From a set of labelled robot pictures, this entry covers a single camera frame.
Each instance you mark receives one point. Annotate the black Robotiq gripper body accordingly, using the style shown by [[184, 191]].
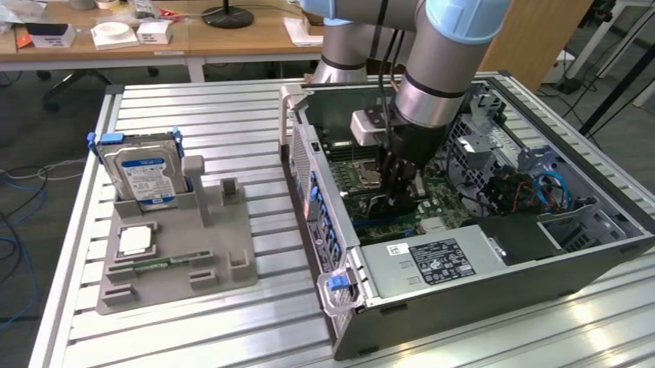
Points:
[[413, 142]]

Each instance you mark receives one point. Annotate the black Nvidia graphics card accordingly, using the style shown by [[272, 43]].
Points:
[[376, 207]]

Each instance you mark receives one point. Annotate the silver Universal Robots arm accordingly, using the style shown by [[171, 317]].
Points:
[[440, 76]]

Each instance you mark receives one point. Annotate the metal CPU socket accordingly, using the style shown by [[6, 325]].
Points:
[[365, 172]]

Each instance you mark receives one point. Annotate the green motherboard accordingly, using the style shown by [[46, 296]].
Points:
[[444, 191]]

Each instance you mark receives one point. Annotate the small silver chipset heatsink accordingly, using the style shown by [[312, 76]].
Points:
[[433, 225]]

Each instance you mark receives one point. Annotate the metal disk bay cage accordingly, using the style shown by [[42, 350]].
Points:
[[475, 161]]

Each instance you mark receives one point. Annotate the grey power supply unit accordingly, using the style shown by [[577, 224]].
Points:
[[399, 268]]

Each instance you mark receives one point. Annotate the blue case latch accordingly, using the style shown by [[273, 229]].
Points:
[[337, 284]]

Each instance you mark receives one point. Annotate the open black PC case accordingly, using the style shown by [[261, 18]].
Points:
[[460, 306]]

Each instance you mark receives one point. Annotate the brown cardboard box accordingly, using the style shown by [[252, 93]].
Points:
[[312, 21]]

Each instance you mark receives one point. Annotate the wooden cabinet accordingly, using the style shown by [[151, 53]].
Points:
[[552, 38]]

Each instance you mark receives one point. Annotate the black slanted pole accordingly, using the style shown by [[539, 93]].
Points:
[[620, 74]]

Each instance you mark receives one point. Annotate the long wooden desk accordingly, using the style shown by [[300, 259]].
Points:
[[229, 42]]

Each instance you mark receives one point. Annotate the hard disk in blue caddy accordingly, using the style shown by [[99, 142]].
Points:
[[148, 180]]

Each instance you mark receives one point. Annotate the black round lamp base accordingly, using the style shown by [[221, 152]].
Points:
[[227, 18]]

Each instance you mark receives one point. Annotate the green RAM stick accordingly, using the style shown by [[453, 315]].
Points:
[[163, 263]]

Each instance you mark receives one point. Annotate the grey plastic parts rack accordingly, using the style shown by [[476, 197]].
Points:
[[173, 283]]

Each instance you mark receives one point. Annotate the silver CPU chip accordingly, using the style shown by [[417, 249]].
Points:
[[137, 240]]

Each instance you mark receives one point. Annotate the red packet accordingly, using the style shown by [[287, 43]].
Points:
[[171, 14]]

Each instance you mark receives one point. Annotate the small plain white box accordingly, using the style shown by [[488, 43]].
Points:
[[153, 34]]

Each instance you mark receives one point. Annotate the black office chair base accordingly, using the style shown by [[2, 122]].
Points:
[[76, 80]]

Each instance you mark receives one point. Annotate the cream tape roll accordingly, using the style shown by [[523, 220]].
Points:
[[108, 4]]

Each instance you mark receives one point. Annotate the grey cup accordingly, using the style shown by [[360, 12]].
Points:
[[81, 4]]

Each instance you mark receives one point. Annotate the white box with black lid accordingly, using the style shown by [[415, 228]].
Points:
[[50, 40]]

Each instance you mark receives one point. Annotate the orange card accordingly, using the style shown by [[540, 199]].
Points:
[[22, 40]]

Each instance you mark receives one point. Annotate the clear plastic bag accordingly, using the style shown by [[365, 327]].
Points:
[[20, 11]]

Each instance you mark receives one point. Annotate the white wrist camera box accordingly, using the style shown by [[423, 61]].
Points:
[[365, 130]]

